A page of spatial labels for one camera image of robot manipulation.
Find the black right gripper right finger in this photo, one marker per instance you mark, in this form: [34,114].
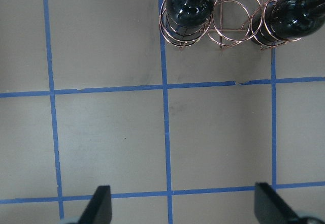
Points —
[270,208]

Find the dark wine bottle near basket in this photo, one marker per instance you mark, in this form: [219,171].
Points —
[286,20]

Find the copper wire bottle basket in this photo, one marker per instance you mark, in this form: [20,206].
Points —
[231,23]

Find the dark wine bottle far basket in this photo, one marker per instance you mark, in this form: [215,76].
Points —
[186,17]

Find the dark wine bottle basket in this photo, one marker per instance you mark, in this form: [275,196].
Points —
[186,17]
[286,20]

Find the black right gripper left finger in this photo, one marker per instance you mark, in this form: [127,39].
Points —
[99,208]

